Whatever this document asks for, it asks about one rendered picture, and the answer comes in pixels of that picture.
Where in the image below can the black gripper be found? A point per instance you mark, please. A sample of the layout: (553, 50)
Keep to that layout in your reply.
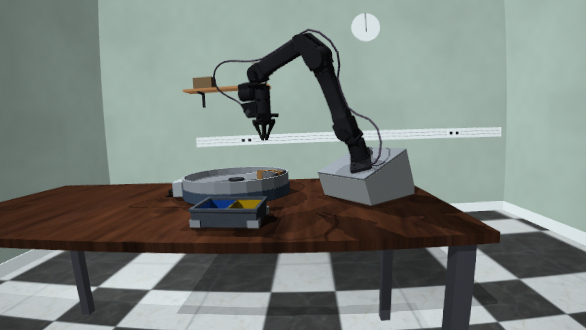
(264, 118)

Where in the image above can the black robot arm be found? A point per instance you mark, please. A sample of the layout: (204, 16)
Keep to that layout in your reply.
(345, 125)

